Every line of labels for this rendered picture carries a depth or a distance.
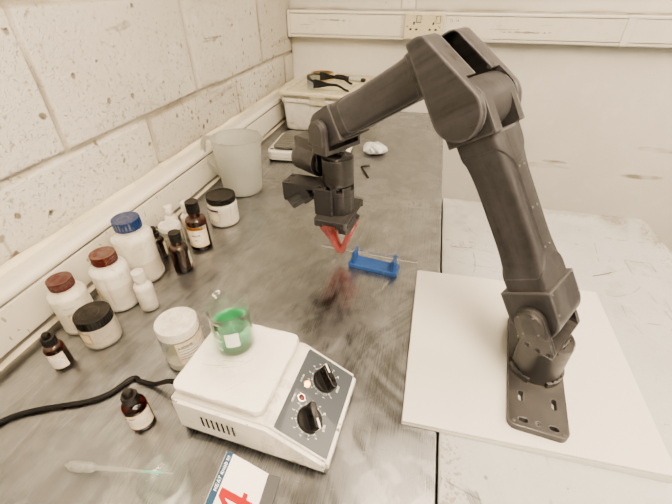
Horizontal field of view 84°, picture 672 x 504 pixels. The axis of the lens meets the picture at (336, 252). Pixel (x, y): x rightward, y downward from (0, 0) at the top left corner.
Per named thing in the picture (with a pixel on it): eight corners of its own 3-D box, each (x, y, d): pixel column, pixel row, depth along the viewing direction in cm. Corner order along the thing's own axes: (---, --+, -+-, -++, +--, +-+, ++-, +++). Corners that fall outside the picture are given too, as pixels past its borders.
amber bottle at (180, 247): (183, 276, 74) (172, 239, 69) (171, 270, 75) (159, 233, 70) (197, 266, 77) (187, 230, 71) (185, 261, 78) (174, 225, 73)
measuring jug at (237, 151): (197, 194, 102) (183, 140, 93) (220, 175, 112) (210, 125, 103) (259, 203, 98) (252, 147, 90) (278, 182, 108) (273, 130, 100)
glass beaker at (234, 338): (265, 348, 49) (258, 302, 44) (228, 370, 46) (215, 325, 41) (242, 322, 53) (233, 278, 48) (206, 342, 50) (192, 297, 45)
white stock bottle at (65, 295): (57, 335, 62) (28, 290, 56) (76, 311, 66) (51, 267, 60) (91, 336, 62) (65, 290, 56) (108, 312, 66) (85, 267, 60)
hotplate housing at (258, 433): (356, 385, 54) (358, 349, 49) (327, 479, 44) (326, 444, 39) (220, 349, 59) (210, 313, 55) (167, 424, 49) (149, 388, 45)
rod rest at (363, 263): (399, 268, 76) (401, 254, 74) (395, 278, 74) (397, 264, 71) (353, 257, 79) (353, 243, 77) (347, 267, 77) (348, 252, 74)
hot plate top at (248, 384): (302, 339, 51) (301, 334, 50) (262, 419, 42) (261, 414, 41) (223, 320, 54) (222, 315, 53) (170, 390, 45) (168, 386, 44)
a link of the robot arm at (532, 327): (516, 306, 46) (565, 332, 42) (547, 273, 50) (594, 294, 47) (504, 340, 49) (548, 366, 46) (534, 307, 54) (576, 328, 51)
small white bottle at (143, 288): (162, 306, 67) (149, 271, 63) (145, 315, 66) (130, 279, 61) (155, 297, 69) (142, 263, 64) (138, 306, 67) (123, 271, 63)
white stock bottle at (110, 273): (148, 292, 70) (129, 245, 64) (126, 315, 65) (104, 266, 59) (120, 287, 71) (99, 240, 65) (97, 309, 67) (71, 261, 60)
